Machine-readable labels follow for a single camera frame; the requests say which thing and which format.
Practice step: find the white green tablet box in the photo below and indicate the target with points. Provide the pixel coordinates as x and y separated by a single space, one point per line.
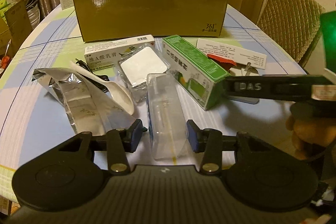
231 52

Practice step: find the white plastic spoon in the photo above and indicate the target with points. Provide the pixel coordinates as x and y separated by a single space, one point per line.
119 93

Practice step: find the large brown cardboard box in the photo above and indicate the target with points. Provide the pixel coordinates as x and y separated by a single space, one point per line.
102 20

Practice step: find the stacked white bowls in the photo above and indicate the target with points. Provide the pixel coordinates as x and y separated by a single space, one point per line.
33 11

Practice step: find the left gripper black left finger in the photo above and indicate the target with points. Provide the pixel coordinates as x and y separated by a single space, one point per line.
75 171

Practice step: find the green white medicine box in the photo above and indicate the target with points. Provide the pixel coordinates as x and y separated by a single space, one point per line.
200 76

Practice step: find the metal clip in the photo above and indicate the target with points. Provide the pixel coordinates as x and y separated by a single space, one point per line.
243 70

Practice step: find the silver foil pouch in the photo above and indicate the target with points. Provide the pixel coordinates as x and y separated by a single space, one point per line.
87 107

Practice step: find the brown cardboard boxes left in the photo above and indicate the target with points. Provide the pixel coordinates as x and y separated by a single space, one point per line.
17 28

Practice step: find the checkered tablecloth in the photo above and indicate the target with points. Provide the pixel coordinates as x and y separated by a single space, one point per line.
32 121

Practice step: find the quilted beige chair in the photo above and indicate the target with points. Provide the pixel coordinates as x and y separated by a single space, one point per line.
294 25

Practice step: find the white ointment box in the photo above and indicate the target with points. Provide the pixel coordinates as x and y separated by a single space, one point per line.
106 55

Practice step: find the white block in plastic bag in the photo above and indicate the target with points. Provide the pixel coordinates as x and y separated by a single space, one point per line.
136 65

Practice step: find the clear plastic blister case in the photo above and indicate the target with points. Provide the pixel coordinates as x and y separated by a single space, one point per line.
167 124

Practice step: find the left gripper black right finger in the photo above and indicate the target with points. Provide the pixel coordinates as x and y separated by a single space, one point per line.
253 171

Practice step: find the red candy wrapper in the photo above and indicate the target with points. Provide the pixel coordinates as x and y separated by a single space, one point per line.
222 61

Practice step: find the person's right hand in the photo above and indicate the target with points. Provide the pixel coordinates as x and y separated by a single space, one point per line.
319 131

